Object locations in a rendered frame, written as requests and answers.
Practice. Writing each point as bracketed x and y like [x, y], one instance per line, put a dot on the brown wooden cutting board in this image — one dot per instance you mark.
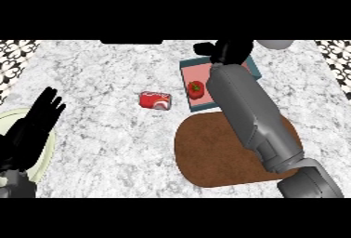
[214, 152]

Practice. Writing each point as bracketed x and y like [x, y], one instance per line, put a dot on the teal box with pink inside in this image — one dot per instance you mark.
[198, 80]

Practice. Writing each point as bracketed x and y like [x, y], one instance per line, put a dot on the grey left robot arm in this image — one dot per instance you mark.
[15, 185]

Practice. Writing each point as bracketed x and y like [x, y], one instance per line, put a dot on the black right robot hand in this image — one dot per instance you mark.
[230, 51]

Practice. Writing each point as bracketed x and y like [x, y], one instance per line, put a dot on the pale green plate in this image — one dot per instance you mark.
[43, 155]

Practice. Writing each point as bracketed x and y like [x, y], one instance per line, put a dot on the red soda can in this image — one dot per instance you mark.
[155, 100]

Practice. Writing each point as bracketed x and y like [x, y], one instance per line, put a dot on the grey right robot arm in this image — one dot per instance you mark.
[260, 124]

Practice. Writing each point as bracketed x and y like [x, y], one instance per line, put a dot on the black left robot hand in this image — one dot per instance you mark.
[34, 124]

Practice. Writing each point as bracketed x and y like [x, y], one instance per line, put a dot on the grey round object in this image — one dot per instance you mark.
[275, 44]

